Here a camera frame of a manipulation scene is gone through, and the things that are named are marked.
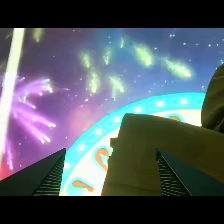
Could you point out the brown garment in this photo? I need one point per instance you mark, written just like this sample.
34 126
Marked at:
140 146

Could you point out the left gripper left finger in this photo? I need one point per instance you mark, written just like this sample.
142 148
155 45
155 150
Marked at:
36 178

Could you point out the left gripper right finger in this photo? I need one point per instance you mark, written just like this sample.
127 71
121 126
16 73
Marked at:
186 180

